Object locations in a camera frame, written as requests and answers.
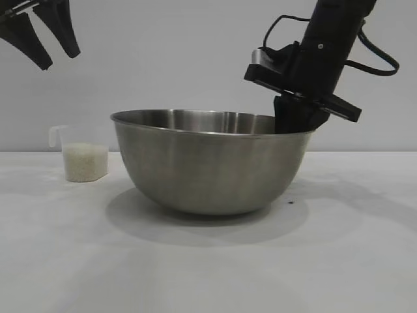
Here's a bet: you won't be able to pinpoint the clear plastic measuring cup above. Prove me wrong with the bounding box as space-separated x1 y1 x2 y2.
48 125 110 183

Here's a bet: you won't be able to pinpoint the stainless steel mixing bowl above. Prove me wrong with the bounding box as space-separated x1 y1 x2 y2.
109 110 319 216

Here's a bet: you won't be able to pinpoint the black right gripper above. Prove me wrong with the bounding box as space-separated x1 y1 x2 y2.
243 0 379 135

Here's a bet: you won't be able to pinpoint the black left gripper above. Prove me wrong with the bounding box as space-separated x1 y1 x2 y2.
0 0 81 71

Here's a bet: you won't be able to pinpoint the thin black camera cable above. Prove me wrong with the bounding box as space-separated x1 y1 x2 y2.
261 14 312 50

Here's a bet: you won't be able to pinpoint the white uncooked rice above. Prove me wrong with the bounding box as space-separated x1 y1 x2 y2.
63 143 109 183

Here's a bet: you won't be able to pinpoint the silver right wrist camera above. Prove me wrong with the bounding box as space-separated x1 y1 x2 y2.
250 41 302 71

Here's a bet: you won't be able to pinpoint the black looped right arm cable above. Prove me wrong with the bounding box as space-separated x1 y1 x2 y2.
347 27 401 76

